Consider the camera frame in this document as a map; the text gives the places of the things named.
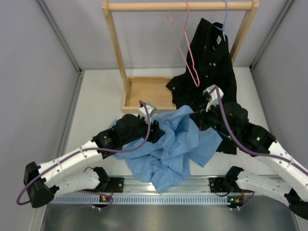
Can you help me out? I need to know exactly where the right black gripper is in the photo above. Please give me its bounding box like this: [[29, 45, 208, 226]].
[[190, 100, 238, 141]]

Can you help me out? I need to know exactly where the wooden clothes rack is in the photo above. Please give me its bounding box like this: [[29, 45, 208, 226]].
[[101, 0, 260, 115]]

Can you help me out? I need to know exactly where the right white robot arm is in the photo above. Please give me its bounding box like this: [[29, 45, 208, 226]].
[[190, 102, 308, 219]]

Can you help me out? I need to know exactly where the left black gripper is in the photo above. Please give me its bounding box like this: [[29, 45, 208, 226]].
[[122, 115, 166, 145]]

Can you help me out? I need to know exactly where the grey slotted cable duct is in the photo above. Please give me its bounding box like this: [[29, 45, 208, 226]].
[[50, 194, 231, 205]]

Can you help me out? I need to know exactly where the aluminium frame rail left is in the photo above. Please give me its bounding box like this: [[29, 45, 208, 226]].
[[35, 0, 84, 157]]

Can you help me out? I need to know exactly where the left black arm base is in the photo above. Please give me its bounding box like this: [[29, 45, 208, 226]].
[[104, 177, 124, 193]]

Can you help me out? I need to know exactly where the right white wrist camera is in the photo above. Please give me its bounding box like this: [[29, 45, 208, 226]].
[[203, 85, 224, 112]]

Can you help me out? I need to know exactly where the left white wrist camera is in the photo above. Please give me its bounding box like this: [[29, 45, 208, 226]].
[[138, 102, 157, 123]]

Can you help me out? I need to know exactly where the light blue shirt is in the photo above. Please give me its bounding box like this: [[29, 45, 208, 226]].
[[114, 105, 222, 181]]

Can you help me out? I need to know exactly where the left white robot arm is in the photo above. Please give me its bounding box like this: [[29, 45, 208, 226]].
[[23, 114, 165, 208]]

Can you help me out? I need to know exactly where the blue wire hanger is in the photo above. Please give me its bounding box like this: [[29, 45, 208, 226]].
[[214, 0, 229, 46]]

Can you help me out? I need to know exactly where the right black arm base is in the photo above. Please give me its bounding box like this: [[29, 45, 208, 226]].
[[208, 177, 230, 195]]

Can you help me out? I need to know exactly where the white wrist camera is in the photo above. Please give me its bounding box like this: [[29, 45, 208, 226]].
[[203, 85, 224, 112], [138, 102, 157, 123]]

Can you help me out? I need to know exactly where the pink wire hanger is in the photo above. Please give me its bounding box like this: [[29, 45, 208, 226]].
[[167, 1, 201, 88]]

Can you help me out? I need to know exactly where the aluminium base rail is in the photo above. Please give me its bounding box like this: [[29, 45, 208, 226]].
[[91, 176, 241, 193]]

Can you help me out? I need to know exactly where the black shirt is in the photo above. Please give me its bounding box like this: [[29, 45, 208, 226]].
[[165, 17, 241, 154]]

